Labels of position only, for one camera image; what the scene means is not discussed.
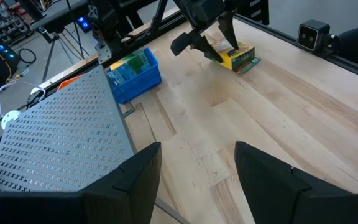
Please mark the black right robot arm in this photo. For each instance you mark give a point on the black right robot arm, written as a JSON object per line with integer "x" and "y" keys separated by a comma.
{"x": 107, "y": 18}

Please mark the silver frame bracket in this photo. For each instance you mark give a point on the silver frame bracket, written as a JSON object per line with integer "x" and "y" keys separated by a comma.
{"x": 103, "y": 54}

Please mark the grey perforated metal shelf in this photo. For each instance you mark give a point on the grey perforated metal shelf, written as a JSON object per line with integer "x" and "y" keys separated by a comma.
{"x": 67, "y": 133}

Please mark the white round puck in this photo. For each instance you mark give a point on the white round puck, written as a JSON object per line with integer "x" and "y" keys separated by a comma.
{"x": 10, "y": 119}

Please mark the small crayon box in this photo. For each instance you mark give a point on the small crayon box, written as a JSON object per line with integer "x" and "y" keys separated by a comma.
{"x": 244, "y": 56}

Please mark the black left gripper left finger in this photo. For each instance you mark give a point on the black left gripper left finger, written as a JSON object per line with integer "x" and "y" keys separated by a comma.
{"x": 129, "y": 193}

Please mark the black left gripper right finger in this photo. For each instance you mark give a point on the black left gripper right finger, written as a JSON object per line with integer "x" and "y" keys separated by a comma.
{"x": 266, "y": 186}

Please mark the parts bin rack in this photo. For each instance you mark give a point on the parts bin rack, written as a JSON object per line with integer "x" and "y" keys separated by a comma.
{"x": 2, "y": 18}

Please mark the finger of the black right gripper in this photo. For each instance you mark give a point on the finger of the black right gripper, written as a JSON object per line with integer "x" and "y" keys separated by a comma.
{"x": 208, "y": 49}
{"x": 230, "y": 32}

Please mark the black stereo camera box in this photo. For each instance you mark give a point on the black stereo camera box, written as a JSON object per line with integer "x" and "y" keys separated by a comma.
{"x": 311, "y": 35}

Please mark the blue plastic basket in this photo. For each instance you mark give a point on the blue plastic basket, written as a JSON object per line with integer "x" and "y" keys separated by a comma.
{"x": 138, "y": 85}

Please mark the large green crayon box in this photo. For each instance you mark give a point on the large green crayon box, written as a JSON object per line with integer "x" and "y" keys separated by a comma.
{"x": 129, "y": 67}

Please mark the red plastic basket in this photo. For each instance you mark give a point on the red plastic basket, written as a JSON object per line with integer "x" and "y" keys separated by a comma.
{"x": 68, "y": 82}

